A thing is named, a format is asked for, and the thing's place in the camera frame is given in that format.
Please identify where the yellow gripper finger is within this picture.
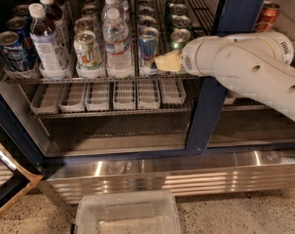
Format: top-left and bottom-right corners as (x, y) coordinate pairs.
(154, 51), (181, 72)

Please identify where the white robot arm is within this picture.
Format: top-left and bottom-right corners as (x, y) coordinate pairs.
(155, 32), (295, 122)

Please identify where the front blue energy drink can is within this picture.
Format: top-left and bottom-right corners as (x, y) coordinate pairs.
(138, 27), (159, 68)

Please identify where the blue energy drink can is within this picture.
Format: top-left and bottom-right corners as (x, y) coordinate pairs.
(137, 16), (157, 32)
(138, 27), (159, 68)

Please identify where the front white green soda can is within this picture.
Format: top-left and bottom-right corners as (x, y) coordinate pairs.
(74, 30), (102, 70)

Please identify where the white green soda can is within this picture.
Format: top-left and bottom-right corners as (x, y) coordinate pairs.
(74, 17), (94, 32)
(74, 30), (102, 70)

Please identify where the red cola can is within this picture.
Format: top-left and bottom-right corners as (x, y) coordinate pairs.
(253, 3), (279, 32)

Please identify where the steel fridge base grille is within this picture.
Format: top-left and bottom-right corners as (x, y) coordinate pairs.
(46, 149), (295, 205)

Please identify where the blue pepsi can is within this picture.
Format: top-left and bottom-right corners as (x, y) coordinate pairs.
(0, 31), (31, 72)
(6, 17), (37, 64)

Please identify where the front blue pepsi can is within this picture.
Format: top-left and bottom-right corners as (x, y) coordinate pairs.
(0, 31), (31, 72)

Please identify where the open fridge glass door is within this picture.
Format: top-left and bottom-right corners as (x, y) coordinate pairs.
(0, 140), (43, 216)

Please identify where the front clear water bottle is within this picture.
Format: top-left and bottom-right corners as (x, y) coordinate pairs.
(102, 8), (133, 78)

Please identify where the clear water bottle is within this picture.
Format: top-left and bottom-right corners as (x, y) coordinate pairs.
(101, 0), (124, 20)
(102, 8), (133, 78)

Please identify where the front dark drink bottle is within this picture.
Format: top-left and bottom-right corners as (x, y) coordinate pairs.
(28, 3), (67, 71)

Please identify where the dark drink bottle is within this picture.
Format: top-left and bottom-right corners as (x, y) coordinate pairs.
(40, 0), (69, 48)
(28, 3), (67, 71)

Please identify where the clear plastic bin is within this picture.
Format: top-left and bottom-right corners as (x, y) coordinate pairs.
(74, 190), (182, 234)

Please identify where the top wire shelf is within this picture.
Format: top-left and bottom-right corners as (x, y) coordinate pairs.
(4, 0), (214, 84)

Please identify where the wire shelf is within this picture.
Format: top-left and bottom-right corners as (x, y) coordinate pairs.
(4, 0), (214, 84)
(29, 78), (275, 119)

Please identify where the lower wire shelf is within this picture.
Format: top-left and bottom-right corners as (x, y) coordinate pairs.
(29, 78), (275, 119)

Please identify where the blue fridge door frame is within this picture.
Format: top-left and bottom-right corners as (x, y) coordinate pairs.
(185, 0), (272, 153)

